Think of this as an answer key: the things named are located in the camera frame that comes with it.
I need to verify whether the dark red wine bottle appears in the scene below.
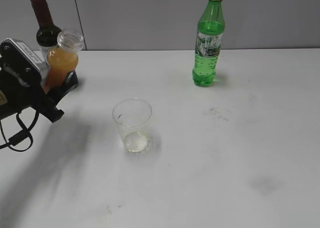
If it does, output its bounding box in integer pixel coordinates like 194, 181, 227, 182
30, 0, 62, 66

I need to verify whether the green soda bottle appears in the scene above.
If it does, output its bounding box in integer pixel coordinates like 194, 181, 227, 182
192, 0, 226, 87

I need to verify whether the orange juice bottle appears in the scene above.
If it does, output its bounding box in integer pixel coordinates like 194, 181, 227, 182
43, 28, 84, 94

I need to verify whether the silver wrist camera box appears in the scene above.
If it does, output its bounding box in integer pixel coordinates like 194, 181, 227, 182
0, 38, 48, 87

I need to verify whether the black camera cable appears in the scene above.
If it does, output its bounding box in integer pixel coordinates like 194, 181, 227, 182
0, 107, 41, 152

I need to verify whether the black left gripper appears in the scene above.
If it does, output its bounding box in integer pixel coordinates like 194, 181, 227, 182
0, 70, 78, 123

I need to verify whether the transparent plastic cup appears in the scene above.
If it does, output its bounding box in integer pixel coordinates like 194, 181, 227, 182
112, 98, 153, 153

